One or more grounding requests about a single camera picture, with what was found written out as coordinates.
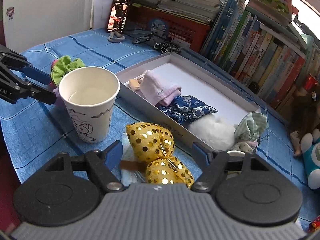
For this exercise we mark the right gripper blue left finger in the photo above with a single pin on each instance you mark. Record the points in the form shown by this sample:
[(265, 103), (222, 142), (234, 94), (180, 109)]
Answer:
[(113, 155)]

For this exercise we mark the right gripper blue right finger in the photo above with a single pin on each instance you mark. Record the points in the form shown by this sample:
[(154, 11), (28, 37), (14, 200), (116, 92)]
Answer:
[(202, 156)]

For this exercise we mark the white fluffy plush ball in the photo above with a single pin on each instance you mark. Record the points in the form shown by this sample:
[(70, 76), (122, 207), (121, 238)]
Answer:
[(214, 131)]

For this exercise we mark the green and pink scrunchie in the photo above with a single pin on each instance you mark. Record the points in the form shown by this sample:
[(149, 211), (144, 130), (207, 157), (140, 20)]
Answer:
[(63, 66)]

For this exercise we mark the gold sequin pouch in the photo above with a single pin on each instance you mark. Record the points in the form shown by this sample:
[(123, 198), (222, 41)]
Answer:
[(148, 157)]

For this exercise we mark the green checked fabric pouch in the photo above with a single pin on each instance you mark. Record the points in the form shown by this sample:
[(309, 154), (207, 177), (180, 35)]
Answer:
[(248, 132)]

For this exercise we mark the purple plush toy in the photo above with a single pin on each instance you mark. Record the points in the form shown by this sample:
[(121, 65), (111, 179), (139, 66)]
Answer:
[(59, 101)]

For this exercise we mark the blue floral fabric pouch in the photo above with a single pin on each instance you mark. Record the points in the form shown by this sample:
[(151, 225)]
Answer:
[(187, 109)]

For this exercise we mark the small tan soft piece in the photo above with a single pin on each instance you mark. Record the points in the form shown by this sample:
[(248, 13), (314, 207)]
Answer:
[(134, 84)]

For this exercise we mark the pink sock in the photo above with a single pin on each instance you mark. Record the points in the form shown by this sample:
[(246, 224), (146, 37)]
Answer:
[(157, 90)]

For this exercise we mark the blue checked tablecloth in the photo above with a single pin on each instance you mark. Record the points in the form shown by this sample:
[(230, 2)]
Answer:
[(34, 132)]

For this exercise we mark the black binder clip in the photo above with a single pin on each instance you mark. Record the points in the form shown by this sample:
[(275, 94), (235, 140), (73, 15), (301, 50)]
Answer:
[(264, 138)]

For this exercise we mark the large doodled paper cup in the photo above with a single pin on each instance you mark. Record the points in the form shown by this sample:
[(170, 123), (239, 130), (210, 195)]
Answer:
[(89, 94)]

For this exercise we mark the white cardboard box tray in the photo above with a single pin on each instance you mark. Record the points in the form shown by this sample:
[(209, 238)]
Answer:
[(195, 81)]

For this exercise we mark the grey carabiner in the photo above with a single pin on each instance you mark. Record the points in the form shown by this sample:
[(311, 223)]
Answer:
[(116, 37)]

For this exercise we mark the blue Doraemon plush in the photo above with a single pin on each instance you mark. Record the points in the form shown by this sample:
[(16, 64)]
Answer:
[(310, 152)]

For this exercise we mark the smartphone with lit screen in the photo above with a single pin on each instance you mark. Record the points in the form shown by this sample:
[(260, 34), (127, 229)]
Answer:
[(118, 15)]

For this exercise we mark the brown haired monkey doll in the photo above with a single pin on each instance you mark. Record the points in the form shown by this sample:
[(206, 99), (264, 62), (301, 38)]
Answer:
[(304, 116)]

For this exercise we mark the miniature black bicycle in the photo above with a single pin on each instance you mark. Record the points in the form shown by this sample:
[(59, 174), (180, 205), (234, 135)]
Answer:
[(160, 43)]

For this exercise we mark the row of upright books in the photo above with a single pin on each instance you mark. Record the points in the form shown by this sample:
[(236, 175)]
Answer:
[(258, 57)]

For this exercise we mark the red plastic crate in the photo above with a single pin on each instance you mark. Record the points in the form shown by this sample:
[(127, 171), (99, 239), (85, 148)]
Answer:
[(186, 32)]

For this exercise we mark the pink miniature house model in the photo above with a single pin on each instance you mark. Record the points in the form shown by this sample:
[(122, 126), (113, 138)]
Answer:
[(273, 12)]

